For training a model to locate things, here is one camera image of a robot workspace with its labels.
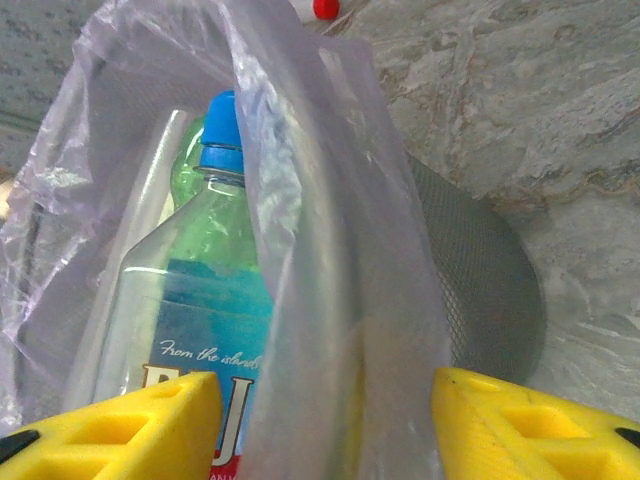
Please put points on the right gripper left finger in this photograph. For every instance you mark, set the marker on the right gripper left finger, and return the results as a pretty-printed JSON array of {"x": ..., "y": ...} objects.
[{"x": 165, "y": 420}]

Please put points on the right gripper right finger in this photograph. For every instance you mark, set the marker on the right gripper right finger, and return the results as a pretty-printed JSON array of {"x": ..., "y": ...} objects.
[{"x": 500, "y": 440}]

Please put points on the translucent purple trash bin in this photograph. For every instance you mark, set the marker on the translucent purple trash bin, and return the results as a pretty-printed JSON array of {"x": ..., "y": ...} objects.
[{"x": 340, "y": 250}]

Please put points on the white bottle red cap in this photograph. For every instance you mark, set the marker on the white bottle red cap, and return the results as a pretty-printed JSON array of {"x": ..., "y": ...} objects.
[{"x": 325, "y": 7}]

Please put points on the clear Fiji bottle blue cap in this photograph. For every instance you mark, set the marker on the clear Fiji bottle blue cap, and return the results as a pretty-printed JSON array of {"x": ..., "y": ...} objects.
[{"x": 200, "y": 310}]

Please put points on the grey mesh waste bin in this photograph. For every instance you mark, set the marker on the grey mesh waste bin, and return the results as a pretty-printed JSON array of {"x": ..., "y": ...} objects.
[{"x": 490, "y": 300}]

